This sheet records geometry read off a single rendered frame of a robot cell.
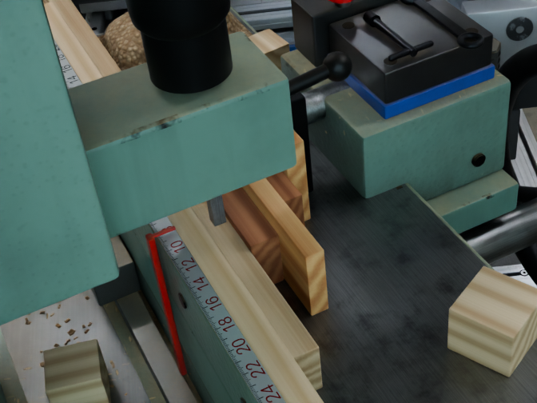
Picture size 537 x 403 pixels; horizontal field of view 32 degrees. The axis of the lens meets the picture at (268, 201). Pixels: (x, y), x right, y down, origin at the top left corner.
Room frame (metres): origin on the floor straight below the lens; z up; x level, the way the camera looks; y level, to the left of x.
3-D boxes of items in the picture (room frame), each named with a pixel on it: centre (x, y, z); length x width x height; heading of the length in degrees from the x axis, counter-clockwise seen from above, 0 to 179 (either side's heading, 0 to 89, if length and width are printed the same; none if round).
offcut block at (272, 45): (0.74, -0.01, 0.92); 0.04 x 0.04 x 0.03; 27
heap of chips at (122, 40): (0.83, 0.08, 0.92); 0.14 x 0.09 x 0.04; 111
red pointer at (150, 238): (0.47, 0.08, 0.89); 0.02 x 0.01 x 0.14; 111
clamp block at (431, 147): (0.64, -0.11, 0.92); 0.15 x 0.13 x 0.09; 21
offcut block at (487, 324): (0.39, -0.14, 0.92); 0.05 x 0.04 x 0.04; 137
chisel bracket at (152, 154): (0.48, 0.06, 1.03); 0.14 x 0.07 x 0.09; 111
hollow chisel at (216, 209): (0.49, 0.04, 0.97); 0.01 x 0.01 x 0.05; 21
